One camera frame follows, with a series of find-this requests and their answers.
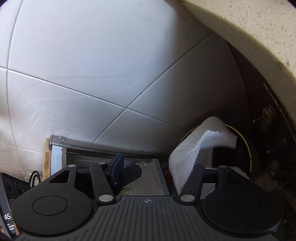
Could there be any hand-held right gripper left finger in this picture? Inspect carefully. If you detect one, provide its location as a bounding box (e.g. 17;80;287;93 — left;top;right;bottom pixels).
49;153;142;205

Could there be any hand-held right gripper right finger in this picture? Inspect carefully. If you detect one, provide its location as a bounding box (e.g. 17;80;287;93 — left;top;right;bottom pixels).
178;146;250;205

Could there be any white paper tissue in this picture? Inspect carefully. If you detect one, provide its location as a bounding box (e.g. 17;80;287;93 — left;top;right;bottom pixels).
168;116;238;195

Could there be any grey rectangular bin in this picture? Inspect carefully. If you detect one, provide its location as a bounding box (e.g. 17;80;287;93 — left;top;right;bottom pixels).
63;148;170;197

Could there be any black round pan gold rim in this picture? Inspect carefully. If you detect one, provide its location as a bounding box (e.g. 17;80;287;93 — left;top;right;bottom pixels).
179;123;253;180

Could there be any black gas stove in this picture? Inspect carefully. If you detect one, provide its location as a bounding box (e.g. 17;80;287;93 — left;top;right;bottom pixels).
228;43;296;239

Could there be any black cable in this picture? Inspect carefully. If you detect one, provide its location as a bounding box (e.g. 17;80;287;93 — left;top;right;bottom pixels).
29;170;42;187

